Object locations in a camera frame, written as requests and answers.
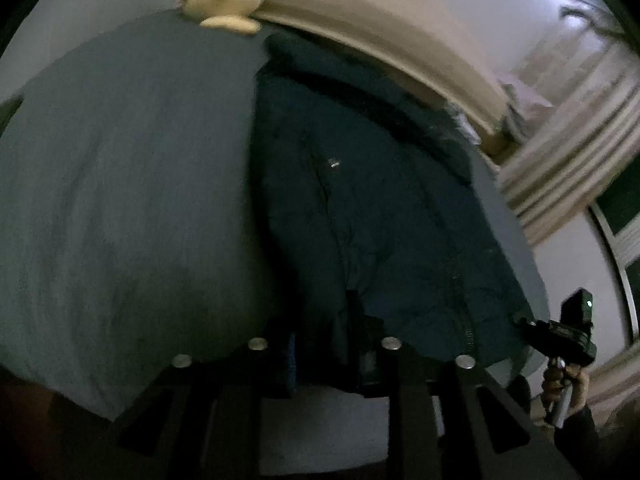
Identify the beige headboard cushion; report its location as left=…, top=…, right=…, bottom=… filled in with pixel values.
left=252, top=0, right=512, bottom=157

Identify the person's right hand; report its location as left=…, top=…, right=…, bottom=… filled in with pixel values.
left=541, top=361, right=592, bottom=413

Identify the dark window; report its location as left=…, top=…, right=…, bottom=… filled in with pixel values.
left=589, top=177, right=640, bottom=343

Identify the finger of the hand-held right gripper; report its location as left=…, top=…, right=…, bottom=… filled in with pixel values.
left=512, top=312, right=539, bottom=336

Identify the beige striped curtain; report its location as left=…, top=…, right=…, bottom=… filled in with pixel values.
left=499, top=7, right=640, bottom=247

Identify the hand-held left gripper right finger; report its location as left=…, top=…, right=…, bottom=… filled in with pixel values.
left=346, top=291, right=582, bottom=480

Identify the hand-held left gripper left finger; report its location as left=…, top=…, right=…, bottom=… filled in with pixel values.
left=65, top=319, right=302, bottom=480

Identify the grey bed sheet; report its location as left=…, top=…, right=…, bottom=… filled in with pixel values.
left=0, top=10, right=551, bottom=423

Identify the navy padded jacket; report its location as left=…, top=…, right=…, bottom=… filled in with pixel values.
left=252, top=30, right=540, bottom=396

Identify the person's right forearm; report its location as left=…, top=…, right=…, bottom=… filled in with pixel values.
left=560, top=404, right=618, bottom=480

